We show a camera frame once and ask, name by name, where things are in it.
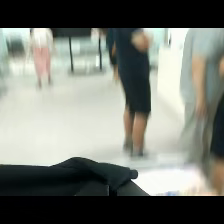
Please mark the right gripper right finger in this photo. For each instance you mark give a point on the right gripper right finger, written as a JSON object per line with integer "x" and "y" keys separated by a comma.
{"x": 131, "y": 190}

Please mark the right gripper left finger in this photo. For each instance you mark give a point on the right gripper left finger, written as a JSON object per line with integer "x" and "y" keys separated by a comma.
{"x": 95, "y": 190}

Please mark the black garment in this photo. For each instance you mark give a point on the black garment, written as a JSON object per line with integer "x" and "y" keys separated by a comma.
{"x": 50, "y": 175}

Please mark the person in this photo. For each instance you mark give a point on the person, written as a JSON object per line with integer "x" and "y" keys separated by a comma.
{"x": 135, "y": 76}
{"x": 218, "y": 133}
{"x": 41, "y": 53}
{"x": 200, "y": 66}

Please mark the black table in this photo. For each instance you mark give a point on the black table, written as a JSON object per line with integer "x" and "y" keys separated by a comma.
{"x": 71, "y": 32}

